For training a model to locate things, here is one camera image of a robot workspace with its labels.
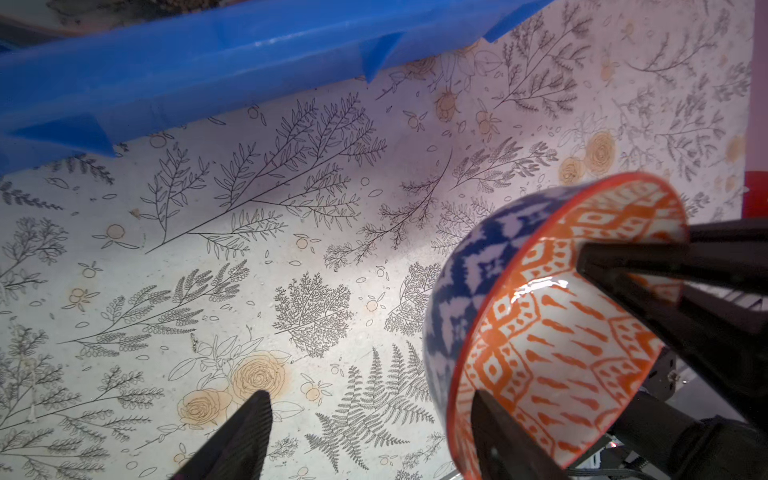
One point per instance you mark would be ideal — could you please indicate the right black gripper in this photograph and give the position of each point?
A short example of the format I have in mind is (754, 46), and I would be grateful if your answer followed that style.
(724, 343)

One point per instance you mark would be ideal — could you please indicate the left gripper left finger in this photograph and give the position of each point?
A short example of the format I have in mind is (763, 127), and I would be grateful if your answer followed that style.
(238, 449)

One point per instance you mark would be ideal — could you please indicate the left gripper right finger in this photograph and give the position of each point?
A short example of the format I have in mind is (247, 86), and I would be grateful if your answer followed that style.
(504, 449)

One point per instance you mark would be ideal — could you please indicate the red pattern bowl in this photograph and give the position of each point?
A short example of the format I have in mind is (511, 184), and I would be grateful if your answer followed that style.
(510, 315)

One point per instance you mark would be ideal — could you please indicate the blue plastic bin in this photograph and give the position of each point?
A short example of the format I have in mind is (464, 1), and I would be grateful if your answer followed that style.
(86, 95)

